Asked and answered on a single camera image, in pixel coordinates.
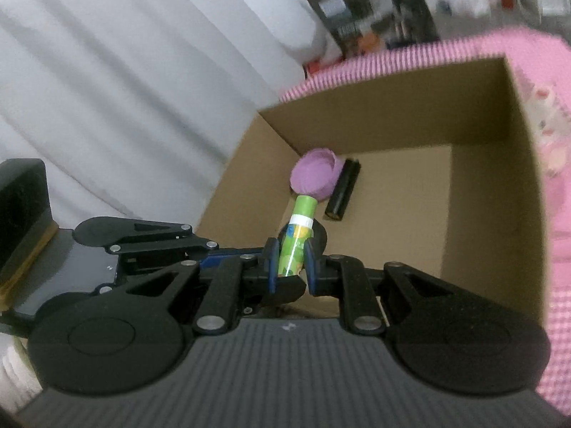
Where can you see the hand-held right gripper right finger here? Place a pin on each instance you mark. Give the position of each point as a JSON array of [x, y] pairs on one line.
[[311, 267]]

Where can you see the red snack packet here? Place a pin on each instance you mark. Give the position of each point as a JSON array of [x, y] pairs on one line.
[[313, 68]]

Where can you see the purple plastic lid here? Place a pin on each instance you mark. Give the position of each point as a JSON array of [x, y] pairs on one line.
[[314, 174]]

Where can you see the white curtain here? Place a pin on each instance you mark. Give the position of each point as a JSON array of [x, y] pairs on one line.
[[111, 98]]

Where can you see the green glue stick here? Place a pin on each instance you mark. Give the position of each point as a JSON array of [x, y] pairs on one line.
[[296, 236]]

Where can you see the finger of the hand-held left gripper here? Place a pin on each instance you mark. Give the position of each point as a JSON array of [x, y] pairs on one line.
[[223, 256], [134, 234]]

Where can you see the orange printed carton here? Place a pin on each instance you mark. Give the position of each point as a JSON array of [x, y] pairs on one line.
[[370, 18]]

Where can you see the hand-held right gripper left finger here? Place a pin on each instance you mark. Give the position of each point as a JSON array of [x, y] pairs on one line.
[[270, 267]]

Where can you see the white ribbed cloth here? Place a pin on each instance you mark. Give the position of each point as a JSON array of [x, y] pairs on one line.
[[15, 365]]

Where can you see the black cylinder tube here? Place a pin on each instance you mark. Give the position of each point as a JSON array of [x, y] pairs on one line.
[[342, 189]]

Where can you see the brown cardboard box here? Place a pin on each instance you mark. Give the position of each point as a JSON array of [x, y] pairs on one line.
[[401, 232]]

